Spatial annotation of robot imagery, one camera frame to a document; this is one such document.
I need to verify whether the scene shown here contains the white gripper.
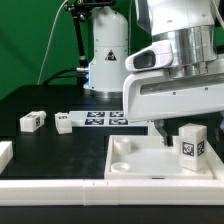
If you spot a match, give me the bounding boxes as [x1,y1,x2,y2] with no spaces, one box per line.
[123,42,224,145]

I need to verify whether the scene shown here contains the white square tabletop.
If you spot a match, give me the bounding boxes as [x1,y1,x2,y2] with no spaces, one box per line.
[104,135,213,180]

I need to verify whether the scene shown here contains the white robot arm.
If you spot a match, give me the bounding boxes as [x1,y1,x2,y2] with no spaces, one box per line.
[84,0,224,122]

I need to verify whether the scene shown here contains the white marker plate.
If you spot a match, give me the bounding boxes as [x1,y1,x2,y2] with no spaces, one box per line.
[69,111,147,127]

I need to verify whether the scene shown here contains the white U-shaped fence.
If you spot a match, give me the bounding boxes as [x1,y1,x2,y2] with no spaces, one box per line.
[0,144,224,206]

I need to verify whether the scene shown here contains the black cables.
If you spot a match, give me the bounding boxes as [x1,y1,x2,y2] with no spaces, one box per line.
[42,67,90,86]

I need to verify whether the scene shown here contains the black camera stand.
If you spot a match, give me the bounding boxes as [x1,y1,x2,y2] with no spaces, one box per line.
[63,0,118,71]

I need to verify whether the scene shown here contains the white cable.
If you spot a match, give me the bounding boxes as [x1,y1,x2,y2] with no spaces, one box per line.
[37,0,69,86]

